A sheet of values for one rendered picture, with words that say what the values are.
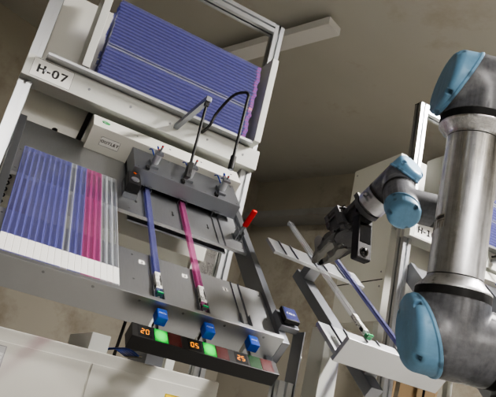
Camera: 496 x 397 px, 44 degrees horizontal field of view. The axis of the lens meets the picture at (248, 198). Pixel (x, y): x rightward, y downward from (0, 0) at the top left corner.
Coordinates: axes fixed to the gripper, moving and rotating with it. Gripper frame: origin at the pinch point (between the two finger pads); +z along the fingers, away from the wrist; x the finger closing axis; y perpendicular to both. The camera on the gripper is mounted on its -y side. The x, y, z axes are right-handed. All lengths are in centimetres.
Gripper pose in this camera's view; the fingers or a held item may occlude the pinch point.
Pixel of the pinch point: (319, 262)
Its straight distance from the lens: 160.9
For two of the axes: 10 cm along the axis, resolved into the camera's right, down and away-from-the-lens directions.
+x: -8.0, -3.6, -4.8
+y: -1.4, -6.6, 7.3
